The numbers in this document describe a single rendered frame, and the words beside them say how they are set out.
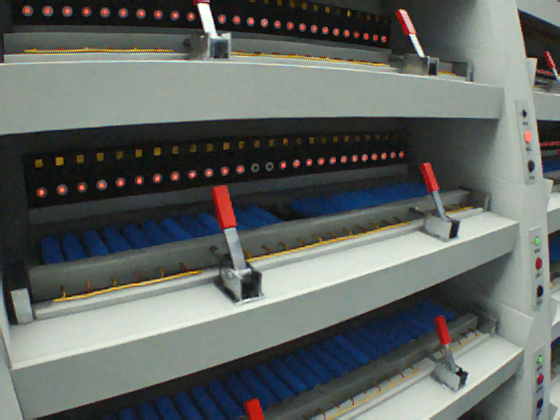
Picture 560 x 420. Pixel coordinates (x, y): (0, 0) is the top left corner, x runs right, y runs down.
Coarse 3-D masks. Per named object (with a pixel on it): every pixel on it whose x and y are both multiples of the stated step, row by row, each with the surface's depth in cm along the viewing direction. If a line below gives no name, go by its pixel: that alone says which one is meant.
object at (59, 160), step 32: (32, 160) 38; (64, 160) 40; (96, 160) 41; (128, 160) 44; (160, 160) 46; (192, 160) 48; (224, 160) 50; (256, 160) 52; (288, 160) 55; (384, 160) 65; (32, 192) 39; (96, 192) 43; (128, 192) 45
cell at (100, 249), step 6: (84, 234) 40; (90, 234) 39; (96, 234) 39; (84, 240) 39; (90, 240) 38; (96, 240) 38; (84, 246) 39; (90, 246) 37; (96, 246) 37; (102, 246) 37; (90, 252) 37; (96, 252) 36; (102, 252) 36; (108, 252) 36
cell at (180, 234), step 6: (162, 222) 44; (168, 222) 43; (174, 222) 43; (162, 228) 44; (168, 228) 43; (174, 228) 42; (180, 228) 42; (168, 234) 42; (174, 234) 41; (180, 234) 41; (186, 234) 41; (174, 240) 41; (180, 240) 40
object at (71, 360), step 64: (192, 192) 48; (256, 192) 53; (512, 192) 56; (0, 256) 31; (256, 256) 42; (320, 256) 42; (384, 256) 43; (448, 256) 47; (0, 320) 22; (64, 320) 29; (128, 320) 30; (192, 320) 30; (256, 320) 33; (320, 320) 38; (64, 384) 26; (128, 384) 28
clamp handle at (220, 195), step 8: (216, 192) 35; (224, 192) 35; (216, 200) 35; (224, 200) 35; (216, 208) 35; (224, 208) 35; (232, 208) 35; (224, 216) 35; (232, 216) 35; (224, 224) 34; (232, 224) 35; (224, 232) 35; (232, 232) 35; (232, 240) 34; (232, 248) 34; (240, 248) 35; (232, 256) 34; (240, 256) 34; (232, 264) 34; (240, 264) 34
